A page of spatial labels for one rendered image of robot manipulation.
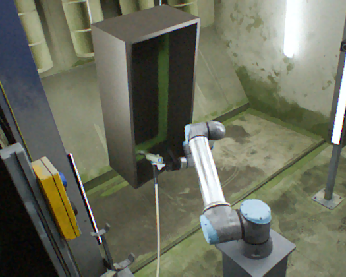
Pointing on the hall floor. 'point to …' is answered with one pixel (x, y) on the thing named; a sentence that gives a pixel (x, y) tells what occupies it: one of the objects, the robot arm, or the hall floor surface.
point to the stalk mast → (37, 208)
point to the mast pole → (341, 140)
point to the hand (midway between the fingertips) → (153, 162)
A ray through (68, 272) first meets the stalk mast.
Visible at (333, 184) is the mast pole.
